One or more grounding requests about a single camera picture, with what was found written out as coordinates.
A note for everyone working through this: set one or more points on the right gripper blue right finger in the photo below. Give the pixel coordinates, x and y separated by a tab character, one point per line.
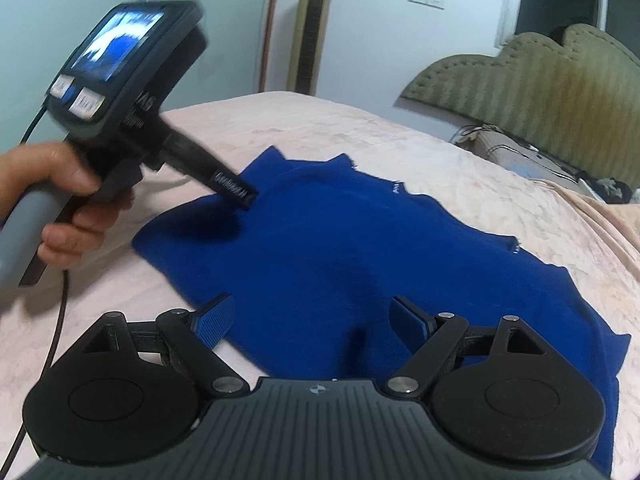
434	343

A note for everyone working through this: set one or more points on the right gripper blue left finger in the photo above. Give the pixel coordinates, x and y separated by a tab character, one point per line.
191	337

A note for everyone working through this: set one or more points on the blue knit sweater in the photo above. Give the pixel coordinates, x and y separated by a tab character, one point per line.
313	266

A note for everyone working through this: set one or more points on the black dark clothes pile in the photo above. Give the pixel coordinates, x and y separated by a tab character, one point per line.
612	191

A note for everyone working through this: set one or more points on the person's left hand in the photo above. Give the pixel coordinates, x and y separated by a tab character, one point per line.
62	244

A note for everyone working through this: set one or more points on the gold tower fan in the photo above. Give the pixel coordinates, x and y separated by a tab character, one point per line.
308	39

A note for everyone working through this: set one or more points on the pink bed sheet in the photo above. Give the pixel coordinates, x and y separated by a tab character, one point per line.
479	193

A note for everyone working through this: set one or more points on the beige patterned pillow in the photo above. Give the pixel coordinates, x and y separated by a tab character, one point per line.
490	143

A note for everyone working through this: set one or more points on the orange peach blanket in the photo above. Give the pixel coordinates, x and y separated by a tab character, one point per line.
616	225

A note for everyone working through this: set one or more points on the olive upholstered headboard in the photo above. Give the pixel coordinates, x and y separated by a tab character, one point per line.
576	99

